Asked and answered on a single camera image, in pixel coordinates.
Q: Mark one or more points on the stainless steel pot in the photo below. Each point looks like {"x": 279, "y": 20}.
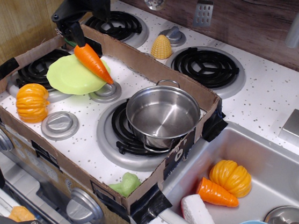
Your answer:
{"x": 161, "y": 115}

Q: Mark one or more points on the silver stove knob front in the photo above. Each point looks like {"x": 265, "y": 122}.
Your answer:
{"x": 60, "y": 126}

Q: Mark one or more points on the orange toy carrot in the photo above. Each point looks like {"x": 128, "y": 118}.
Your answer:
{"x": 91, "y": 60}

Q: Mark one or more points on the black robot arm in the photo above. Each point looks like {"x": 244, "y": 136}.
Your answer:
{"x": 69, "y": 13}

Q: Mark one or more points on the silver stove knob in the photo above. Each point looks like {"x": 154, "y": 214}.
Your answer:
{"x": 175, "y": 36}
{"x": 107, "y": 93}
{"x": 60, "y": 126}

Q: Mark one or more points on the silver sink basin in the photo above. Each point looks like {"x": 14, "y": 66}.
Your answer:
{"x": 274, "y": 171}

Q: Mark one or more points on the green toy vegetable piece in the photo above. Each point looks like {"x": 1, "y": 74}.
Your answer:
{"x": 128, "y": 184}

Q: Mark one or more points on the black front left burner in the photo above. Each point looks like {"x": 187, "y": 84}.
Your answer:
{"x": 36, "y": 72}

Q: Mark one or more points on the brown cardboard fence box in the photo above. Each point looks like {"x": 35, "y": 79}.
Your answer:
{"x": 80, "y": 156}

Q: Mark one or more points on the silver stove knob back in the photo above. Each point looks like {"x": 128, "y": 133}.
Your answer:
{"x": 175, "y": 36}

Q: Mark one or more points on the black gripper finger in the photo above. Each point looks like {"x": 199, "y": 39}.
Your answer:
{"x": 77, "y": 34}
{"x": 63, "y": 31}

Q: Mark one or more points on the black back right burner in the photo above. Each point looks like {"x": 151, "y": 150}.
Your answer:
{"x": 213, "y": 68}

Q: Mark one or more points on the orange toy pumpkin in sink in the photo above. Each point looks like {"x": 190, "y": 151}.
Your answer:
{"x": 232, "y": 177}

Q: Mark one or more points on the silver oven knob right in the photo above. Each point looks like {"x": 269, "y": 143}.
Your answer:
{"x": 82, "y": 208}

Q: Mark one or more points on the white red toy cheese wedge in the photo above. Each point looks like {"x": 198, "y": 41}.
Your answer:
{"x": 194, "y": 210}

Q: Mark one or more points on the silver stove knob middle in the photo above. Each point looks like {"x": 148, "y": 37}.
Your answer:
{"x": 107, "y": 93}

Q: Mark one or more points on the black burner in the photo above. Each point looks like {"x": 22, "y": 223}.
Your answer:
{"x": 36, "y": 72}
{"x": 213, "y": 68}
{"x": 119, "y": 144}
{"x": 122, "y": 26}

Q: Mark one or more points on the yellow toy corn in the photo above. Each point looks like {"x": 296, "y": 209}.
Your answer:
{"x": 161, "y": 48}

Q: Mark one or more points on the black back left burner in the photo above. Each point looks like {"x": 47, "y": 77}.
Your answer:
{"x": 122, "y": 26}

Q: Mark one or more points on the orange toy pumpkin in box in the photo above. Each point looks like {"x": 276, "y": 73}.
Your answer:
{"x": 32, "y": 102}

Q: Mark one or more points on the light green plastic plate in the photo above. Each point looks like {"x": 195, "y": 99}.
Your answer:
{"x": 69, "y": 76}

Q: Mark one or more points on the orange toy piece bottom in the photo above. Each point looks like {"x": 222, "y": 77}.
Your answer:
{"x": 21, "y": 214}

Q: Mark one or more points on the black front right burner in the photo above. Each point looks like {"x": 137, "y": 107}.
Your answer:
{"x": 119, "y": 144}

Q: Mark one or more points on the orange carrot half in sink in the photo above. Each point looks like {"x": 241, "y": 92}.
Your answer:
{"x": 215, "y": 194}

